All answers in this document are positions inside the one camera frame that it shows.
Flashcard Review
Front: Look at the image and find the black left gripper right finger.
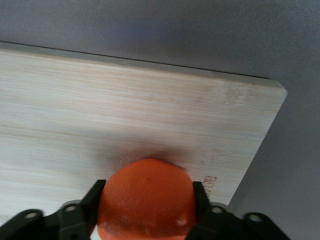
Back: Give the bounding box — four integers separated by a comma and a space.
189, 181, 243, 240

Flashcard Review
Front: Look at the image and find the bamboo cutting board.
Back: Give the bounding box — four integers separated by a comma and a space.
0, 41, 288, 240

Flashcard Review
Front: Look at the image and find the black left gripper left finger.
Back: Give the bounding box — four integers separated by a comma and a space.
56, 179, 107, 240

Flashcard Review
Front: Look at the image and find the orange fruit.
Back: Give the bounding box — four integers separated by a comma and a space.
96, 157, 198, 240

